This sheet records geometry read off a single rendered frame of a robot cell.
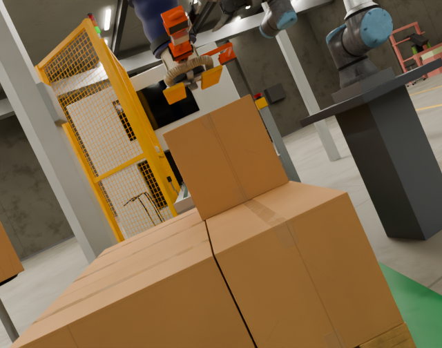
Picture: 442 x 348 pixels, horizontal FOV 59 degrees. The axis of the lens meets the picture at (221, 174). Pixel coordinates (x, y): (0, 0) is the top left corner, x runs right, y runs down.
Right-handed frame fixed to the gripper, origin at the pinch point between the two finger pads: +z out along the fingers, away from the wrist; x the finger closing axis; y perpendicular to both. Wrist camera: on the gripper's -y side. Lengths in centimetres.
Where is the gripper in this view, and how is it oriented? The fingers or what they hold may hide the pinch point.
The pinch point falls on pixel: (204, 14)
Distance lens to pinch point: 174.6
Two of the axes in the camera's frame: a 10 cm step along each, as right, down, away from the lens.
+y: -0.4, -0.5, 10.0
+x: -4.1, -9.1, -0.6
